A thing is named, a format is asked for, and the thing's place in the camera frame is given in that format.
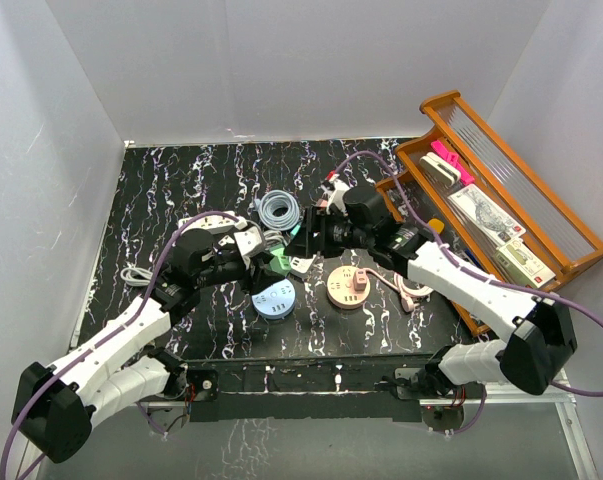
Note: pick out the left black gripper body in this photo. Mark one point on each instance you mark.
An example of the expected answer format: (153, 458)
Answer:
(222, 271)

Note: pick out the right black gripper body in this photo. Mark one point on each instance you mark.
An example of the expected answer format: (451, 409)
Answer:
(337, 233)

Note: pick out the green cube adapter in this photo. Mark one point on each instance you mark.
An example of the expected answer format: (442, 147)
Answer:
(280, 262)

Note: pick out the blue round power strip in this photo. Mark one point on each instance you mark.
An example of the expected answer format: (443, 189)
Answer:
(276, 301)

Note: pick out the pink small adapter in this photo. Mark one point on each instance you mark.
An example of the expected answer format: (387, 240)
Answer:
(360, 280)

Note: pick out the pink round power strip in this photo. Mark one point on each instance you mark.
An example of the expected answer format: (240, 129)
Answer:
(340, 291)

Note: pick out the teal cube adapter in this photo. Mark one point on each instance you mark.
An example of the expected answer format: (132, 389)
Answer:
(295, 230)

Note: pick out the yellow cube adapter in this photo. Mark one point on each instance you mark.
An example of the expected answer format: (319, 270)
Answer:
(437, 225)

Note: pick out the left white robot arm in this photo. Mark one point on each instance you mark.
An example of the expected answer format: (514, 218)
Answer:
(57, 406)

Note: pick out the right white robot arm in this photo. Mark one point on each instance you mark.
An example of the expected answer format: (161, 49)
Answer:
(535, 335)

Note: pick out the white slanted power strip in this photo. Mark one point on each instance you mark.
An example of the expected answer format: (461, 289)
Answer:
(300, 267)

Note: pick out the white long power strip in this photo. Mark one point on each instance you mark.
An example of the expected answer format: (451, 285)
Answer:
(215, 224)

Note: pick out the pink box on shelf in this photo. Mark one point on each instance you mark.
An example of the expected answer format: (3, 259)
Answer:
(449, 162)

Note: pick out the wooden shelf rack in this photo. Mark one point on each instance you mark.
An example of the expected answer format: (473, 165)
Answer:
(554, 233)

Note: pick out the printed package on shelf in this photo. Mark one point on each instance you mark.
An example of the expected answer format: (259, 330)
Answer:
(485, 214)

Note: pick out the green white box on shelf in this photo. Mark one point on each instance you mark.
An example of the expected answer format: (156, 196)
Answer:
(522, 266)

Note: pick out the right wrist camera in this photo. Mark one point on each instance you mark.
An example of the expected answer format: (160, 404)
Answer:
(334, 190)

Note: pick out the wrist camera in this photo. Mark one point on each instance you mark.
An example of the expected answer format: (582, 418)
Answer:
(334, 190)
(249, 242)

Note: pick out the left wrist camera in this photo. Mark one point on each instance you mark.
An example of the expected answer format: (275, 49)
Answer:
(249, 242)

